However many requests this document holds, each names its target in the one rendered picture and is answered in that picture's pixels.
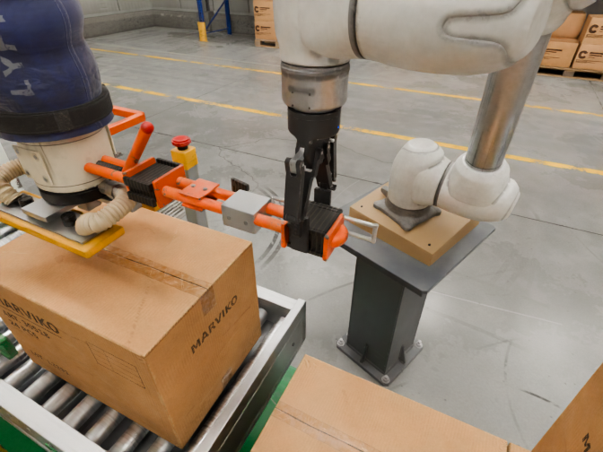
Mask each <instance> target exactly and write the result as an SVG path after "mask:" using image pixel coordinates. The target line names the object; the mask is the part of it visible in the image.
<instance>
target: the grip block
mask: <svg viewBox="0 0 603 452"><path fill-rule="evenodd" d="M156 161H157V162H156ZM156 161H155V158H154V157H150V158H149V159H147V160H145V161H142V162H140V163H139V164H137V165H135V166H134V167H132V168H130V169H128V170H126V171H124V172H122V175H123V181H124V184H125V185H126V187H127V195H128V199H130V200H133V201H136V202H138V203H141V204H146V205H149V206H151V207H156V206H157V204H158V207H159V208H163V206H165V205H166V204H168V203H169V202H171V201H172V200H174V199H171V198H168V197H165V196H163V195H162V189H163V187H165V186H169V187H175V188H177V189H180V190H182V189H183V188H180V187H177V186H176V180H177V178H178V177H183V178H185V177H186V174H185V170H184V165H183V164H181V163H177V162H175V161H168V160H165V159H162V158H157V159H156ZM156 202H157V204H156Z"/></svg>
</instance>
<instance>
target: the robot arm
mask: <svg viewBox="0 0 603 452"><path fill-rule="evenodd" d="M596 1H597V0H273V11H274V23H275V35H276V38H277V41H278V44H279V48H280V54H281V70H282V99H283V102H284V103H285V104H286V105H287V118H288V130H289V132H290V133H291V134H292V135H294V137H295V138H296V139H297V142H296V147H295V155H294V157H293V158H289V157H286V159H285V161H284V166H285V173H286V175H285V189H284V215H283V220H284V221H288V222H290V223H291V249H294V250H297V251H300V252H302V253H305V254H307V253H308V251H309V231H310V217H309V216H306V213H307V209H308V204H309V200H310V191H311V187H312V182H313V179H314V178H316V181H317V185H318V187H315V188H314V202H318V203H322V204H327V205H331V192H332V191H331V190H334V191H335V190H336V185H334V184H333V183H332V181H333V182H336V139H337V133H338V132H339V129H340V118H341V106H343V105H344V104H345V103H346V100H347V89H348V77H349V70H350V59H367V60H371V61H376V62H380V63H383V64H384V65H388V66H392V67H396V68H401V69H406V70H411V71H417V72H423V73H429V74H446V75H459V76H466V75H477V74H488V73H489V74H488V76H487V80H486V84H485V89H484V92H483V96H482V99H481V102H480V106H479V110H478V112H477V116H476V122H475V125H474V128H473V132H472V135H471V138H470V142H469V146H468V151H467V152H465V153H463V154H462V155H460V156H459V157H458V158H457V160H456V162H453V161H451V160H449V159H448V158H447V157H445V156H444V151H443V149H442V148H441V147H440V146H439V145H438V144H437V143H436V142H434V141H433V140H430V139H427V138H415V139H411V140H409V141H408V142H407V143H406V144H405V145H404V146H403V147H402V148H401V150H400V151H399V152H398V154H397V156H396V158H395V160H394V161H393V164H392V168H391V172H390V175H389V186H388V187H387V186H383V187H382V188H381V190H380V191H381V193H382V194H383V195H384V196H386V198H384V199H381V200H379V201H375V202H374V203H373V207H374V208H376V209H378V210H380V211H382V212H383V213H385V214H386V215H387V216H388V217H389V218H390V219H392V220H393V221H394V222H396V223H397V224H398V225H400V227H401V228H402V229H403V230H406V231H410V230H412V229H413V228H414V227H415V226H416V225H418V224H420V223H422V222H425V221H427V220H429V219H430V218H432V217H434V216H439V215H441V209H443V210H445V211H447V212H450V213H454V214H456V215H458V216H462V217H465V218H468V219H471V220H474V221H479V222H500V221H502V220H505V219H507V218H508V217H509V215H510V214H511V212H512V210H513V208H514V207H515V205H516V203H517V202H518V200H519V198H520V189H519V186H518V184H517V183H516V181H515V180H514V179H512V178H510V167H509V164H508V163H507V161H506V160H505V159H504V158H505V155H506V153H507V151H508V148H509V145H510V143H511V139H512V137H513V134H514V131H515V129H516V126H517V124H518V122H519V119H520V115H521V112H522V110H523V108H524V105H525V103H526V100H527V97H528V96H529V93H530V90H531V88H532V85H533V82H534V81H535V78H536V75H537V71H538V68H539V67H540V64H541V62H542V59H543V56H544V54H545V52H546V48H547V45H548V42H549V40H550V38H551V35H552V33H553V32H554V31H555V30H557V29H558V28H559V27H560V26H561V25H562V24H563V23H564V22H565V20H566V19H567V17H568V16H569V15H570V13H571V12H572V10H579V9H583V8H585V7H587V6H589V5H591V4H593V3H595V2H596ZM305 169H309V170H312V171H307V170H305ZM331 173H332V174H331ZM329 189H330V190H329ZM436 206H437V207H436ZM438 207H439V208H438ZM440 208H441V209H440Z"/></svg>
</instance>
